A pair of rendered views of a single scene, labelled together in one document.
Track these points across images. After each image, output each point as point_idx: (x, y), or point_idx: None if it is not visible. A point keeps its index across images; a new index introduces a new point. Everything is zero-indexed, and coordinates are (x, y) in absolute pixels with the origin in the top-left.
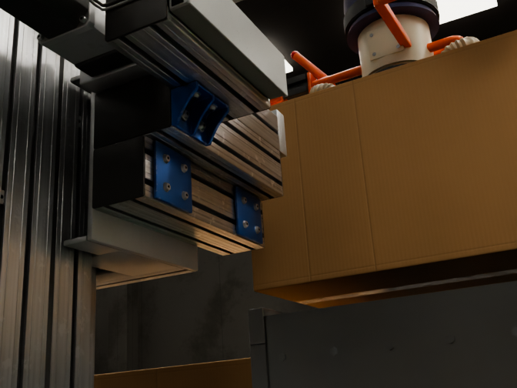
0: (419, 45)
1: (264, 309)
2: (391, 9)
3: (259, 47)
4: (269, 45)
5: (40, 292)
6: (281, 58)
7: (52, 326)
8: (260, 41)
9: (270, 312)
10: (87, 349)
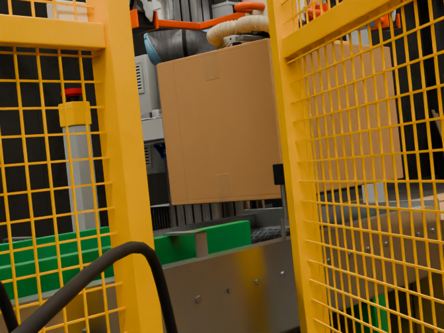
0: (246, 14)
1: (244, 210)
2: (210, 21)
3: (145, 129)
4: (150, 122)
5: (197, 209)
6: (159, 121)
7: (203, 219)
8: (145, 126)
9: (249, 211)
10: None
